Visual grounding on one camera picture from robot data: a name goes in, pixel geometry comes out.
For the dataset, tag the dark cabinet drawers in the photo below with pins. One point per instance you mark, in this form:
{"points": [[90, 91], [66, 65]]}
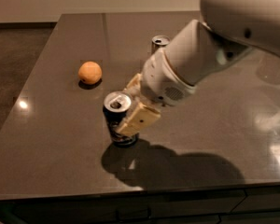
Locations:
{"points": [[256, 205]]}

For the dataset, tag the orange fruit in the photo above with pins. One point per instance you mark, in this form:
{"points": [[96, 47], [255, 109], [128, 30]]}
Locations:
{"points": [[90, 73]]}

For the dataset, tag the dark blue pepsi can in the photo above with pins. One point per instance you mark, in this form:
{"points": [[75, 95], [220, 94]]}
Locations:
{"points": [[116, 105]]}

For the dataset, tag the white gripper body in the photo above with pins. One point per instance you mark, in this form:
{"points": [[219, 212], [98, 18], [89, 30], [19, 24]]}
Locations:
{"points": [[160, 79]]}

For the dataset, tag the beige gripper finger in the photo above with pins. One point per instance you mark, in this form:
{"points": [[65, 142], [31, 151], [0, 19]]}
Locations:
{"points": [[134, 85], [137, 119]]}

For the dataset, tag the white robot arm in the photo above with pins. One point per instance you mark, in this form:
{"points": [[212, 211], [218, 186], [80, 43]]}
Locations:
{"points": [[228, 30]]}

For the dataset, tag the silver blue energy drink can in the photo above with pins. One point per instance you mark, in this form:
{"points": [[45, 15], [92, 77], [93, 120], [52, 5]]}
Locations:
{"points": [[159, 41]]}

